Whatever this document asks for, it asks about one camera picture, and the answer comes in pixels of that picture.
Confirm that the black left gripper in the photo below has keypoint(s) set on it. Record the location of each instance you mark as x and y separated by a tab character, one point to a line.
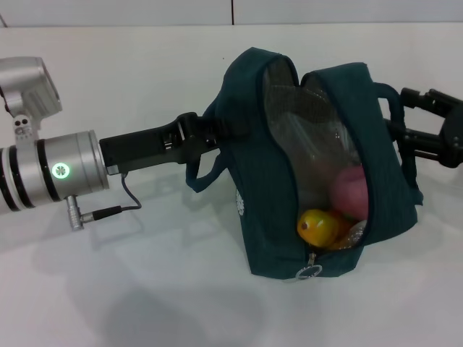
144	148

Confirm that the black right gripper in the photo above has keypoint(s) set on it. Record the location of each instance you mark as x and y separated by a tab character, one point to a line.
454	144

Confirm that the pink peach toy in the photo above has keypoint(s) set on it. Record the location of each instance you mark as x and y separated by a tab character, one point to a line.
351	191

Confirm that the yellow banana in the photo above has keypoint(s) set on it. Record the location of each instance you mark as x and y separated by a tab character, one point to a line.
318	227

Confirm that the dark teal insulated lunch bag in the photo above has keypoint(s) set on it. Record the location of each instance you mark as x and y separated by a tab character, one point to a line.
253	180

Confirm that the clear blue-rimmed food container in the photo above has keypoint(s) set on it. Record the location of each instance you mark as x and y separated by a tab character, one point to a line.
318	137

